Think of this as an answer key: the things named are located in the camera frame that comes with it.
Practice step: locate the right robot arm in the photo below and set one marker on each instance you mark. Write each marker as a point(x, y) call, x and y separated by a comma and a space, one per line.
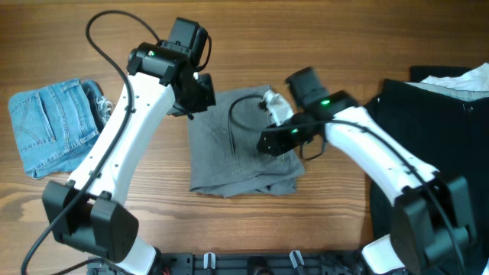
point(432, 216)

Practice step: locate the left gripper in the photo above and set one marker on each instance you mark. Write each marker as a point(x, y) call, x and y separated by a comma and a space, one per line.
point(208, 98)

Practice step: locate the folded blue denim shorts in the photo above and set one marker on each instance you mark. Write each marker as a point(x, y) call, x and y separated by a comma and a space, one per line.
point(56, 126)

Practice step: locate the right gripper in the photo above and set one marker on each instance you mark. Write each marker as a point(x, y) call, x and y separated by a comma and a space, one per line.
point(276, 138)

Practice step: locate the black garment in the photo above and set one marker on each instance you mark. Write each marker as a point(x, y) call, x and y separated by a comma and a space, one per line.
point(448, 133)

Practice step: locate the white garment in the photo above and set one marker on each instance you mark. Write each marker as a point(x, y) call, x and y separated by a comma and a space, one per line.
point(469, 87)

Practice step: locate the grey shorts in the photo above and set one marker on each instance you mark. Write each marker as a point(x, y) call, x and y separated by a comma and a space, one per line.
point(225, 160)

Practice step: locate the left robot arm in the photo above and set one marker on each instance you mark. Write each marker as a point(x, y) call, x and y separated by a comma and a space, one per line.
point(88, 211)

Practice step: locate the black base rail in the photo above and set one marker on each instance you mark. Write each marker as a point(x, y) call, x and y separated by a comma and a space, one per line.
point(294, 262)

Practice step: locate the dark garment at back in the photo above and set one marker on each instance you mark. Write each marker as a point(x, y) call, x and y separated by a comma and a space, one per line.
point(421, 72)

